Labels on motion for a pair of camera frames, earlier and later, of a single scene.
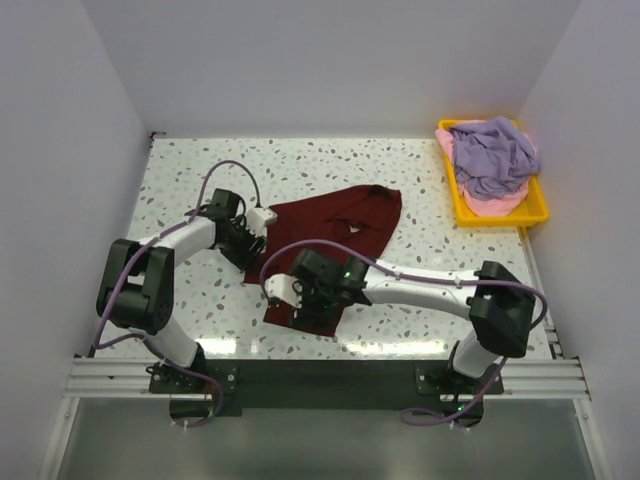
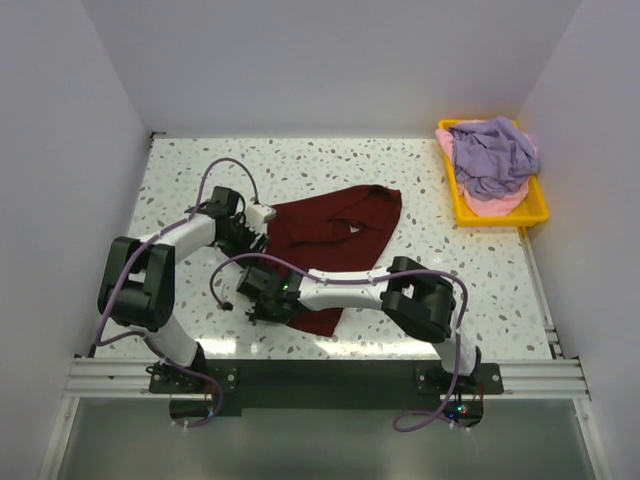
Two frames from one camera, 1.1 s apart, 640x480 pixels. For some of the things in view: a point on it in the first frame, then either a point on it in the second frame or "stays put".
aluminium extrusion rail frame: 553,379 stays put
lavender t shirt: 493,158 stays put
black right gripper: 304,316 -> 257,312
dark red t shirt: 363,216 stays put
